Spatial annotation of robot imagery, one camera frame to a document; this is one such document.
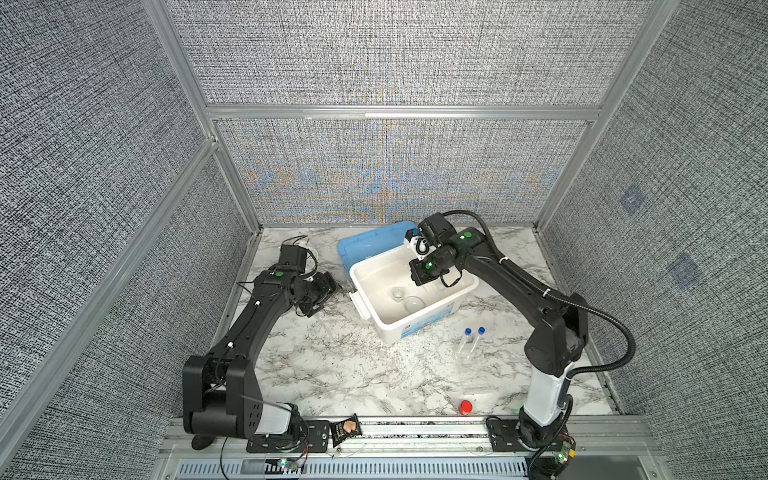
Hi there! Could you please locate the white plastic storage bin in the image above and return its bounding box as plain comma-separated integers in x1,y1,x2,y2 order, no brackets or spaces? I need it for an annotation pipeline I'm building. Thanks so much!
349,244,480,345

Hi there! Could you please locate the blue capped test tube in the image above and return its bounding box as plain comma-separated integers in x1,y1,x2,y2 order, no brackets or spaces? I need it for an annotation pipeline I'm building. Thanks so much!
456,327,474,358
467,327,486,358

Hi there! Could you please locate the small white ceramic dish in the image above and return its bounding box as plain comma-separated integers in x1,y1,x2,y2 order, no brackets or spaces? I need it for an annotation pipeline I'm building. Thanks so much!
391,287,406,302

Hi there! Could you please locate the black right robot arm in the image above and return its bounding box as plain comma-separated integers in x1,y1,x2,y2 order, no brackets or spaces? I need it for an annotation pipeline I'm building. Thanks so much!
409,211,588,450

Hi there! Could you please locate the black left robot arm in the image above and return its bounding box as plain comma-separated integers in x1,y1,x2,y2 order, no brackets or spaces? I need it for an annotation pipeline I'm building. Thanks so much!
182,269,338,444

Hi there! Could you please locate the blue plastic bin lid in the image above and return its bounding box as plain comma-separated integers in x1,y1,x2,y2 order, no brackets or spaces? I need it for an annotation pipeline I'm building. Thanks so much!
337,221,416,272

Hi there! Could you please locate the small circuit board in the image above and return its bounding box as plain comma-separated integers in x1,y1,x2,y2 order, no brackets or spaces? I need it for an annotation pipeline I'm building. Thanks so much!
330,414,362,448

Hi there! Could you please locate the red capped vial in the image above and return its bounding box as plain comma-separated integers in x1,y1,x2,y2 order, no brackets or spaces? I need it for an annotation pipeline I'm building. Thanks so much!
458,400,473,416

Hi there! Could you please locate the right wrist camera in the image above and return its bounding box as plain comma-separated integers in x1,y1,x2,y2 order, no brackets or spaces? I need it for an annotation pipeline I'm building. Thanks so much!
403,228,430,260

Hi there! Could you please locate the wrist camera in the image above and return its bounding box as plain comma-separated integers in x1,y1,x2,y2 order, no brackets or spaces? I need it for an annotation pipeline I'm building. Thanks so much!
276,244,311,277
403,228,430,260

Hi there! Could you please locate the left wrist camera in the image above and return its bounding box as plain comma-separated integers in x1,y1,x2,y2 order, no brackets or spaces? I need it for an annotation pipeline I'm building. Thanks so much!
276,244,311,277

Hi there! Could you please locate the aluminium front rail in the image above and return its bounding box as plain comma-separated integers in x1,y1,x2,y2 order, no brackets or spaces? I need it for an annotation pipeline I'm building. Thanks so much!
150,415,673,479

